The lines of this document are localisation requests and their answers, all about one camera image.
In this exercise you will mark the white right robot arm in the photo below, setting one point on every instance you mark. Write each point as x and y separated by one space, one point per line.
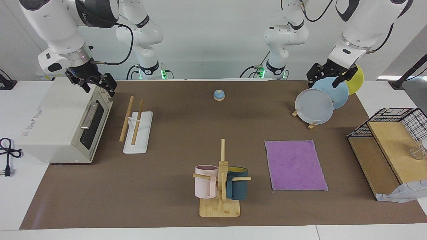
50 23

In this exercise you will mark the light blue plate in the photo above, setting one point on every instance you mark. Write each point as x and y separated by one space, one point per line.
338 95

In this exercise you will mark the black stand pole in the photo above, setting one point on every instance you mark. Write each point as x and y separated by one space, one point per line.
405 73

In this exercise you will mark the black clamp mount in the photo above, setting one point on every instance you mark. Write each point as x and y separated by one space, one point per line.
5 83

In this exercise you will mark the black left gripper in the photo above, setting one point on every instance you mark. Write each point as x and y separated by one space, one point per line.
335 69

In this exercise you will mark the marble patterned sheet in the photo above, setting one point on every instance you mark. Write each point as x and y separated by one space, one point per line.
405 193

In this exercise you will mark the blue round bell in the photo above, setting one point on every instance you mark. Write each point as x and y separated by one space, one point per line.
219 95

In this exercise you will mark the purple and grey towel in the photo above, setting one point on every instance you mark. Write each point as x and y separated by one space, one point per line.
295 165

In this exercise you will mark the wooden shelf box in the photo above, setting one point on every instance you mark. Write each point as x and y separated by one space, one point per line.
390 146

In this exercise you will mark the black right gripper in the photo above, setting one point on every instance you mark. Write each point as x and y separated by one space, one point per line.
87 72

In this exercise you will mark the yellow plate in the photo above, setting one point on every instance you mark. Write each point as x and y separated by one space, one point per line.
357 81

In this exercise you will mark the wooden plate rack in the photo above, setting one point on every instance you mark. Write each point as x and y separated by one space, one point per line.
312 126

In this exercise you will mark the dark teal mug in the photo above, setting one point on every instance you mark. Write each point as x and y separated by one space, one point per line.
238 188

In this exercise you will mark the white towel rack wooden bars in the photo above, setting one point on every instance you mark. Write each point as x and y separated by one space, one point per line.
138 133

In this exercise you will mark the translucent white plate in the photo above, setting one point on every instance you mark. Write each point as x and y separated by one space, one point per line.
313 106

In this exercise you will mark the pink mug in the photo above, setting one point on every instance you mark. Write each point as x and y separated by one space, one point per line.
202 186

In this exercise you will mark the wooden mug tree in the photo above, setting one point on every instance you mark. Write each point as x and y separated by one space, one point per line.
223 166

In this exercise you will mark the beige toaster oven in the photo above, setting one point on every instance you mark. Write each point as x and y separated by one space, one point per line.
53 123

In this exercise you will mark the clear glass cup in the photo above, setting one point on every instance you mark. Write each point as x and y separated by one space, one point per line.
418 151

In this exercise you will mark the brown table mat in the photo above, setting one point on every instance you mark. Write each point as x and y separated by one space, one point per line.
166 186

